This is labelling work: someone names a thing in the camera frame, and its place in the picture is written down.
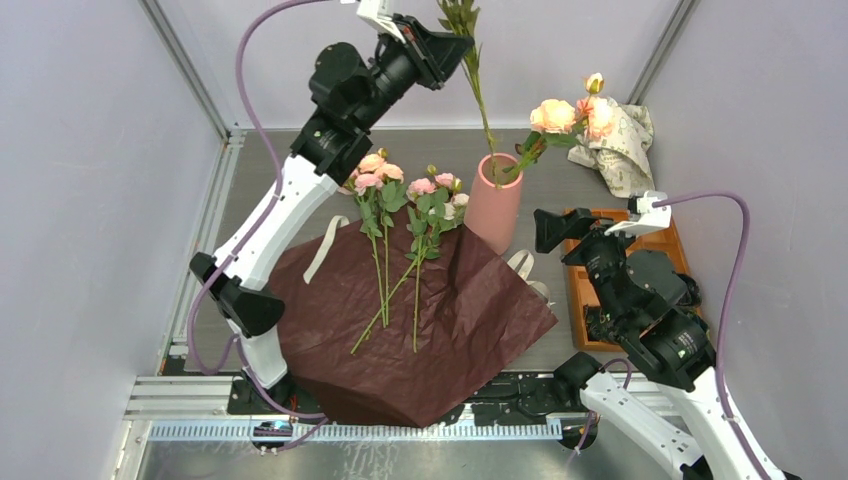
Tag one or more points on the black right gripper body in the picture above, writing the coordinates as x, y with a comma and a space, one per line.
599, 254

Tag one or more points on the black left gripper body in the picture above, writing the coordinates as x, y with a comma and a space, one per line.
393, 74

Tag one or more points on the green leafy stem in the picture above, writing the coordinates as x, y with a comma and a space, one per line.
460, 18

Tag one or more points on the cream printed ribbon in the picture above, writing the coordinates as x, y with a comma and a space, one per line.
522, 263

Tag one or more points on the peach rose stem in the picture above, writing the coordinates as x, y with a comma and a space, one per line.
558, 123

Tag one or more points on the pink artificial flower bouquet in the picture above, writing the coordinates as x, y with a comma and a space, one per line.
430, 207

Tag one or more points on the dark red wrapping paper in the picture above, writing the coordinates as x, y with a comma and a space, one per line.
477, 316

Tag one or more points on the short cream ribbon strip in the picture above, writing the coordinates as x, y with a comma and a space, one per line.
337, 222

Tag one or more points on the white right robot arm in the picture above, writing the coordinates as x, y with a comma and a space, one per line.
638, 293

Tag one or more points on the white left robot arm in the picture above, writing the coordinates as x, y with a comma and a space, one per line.
351, 95

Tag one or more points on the pink cylindrical vase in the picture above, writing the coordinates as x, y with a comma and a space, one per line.
494, 201

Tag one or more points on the orange wooden compartment tray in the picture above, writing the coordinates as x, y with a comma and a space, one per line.
584, 302

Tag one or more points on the rolled dark tie, green pattern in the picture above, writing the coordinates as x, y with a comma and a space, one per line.
596, 324

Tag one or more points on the rolled dark patterned tie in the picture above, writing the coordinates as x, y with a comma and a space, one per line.
692, 299

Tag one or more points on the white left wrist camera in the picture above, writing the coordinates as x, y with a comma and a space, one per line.
380, 15

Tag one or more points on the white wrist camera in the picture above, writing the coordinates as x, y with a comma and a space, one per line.
644, 217
380, 15

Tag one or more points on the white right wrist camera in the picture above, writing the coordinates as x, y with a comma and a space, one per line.
644, 217

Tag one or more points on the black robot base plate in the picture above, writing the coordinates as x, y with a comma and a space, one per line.
510, 399

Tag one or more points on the aluminium frame rail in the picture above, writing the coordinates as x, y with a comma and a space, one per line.
193, 409

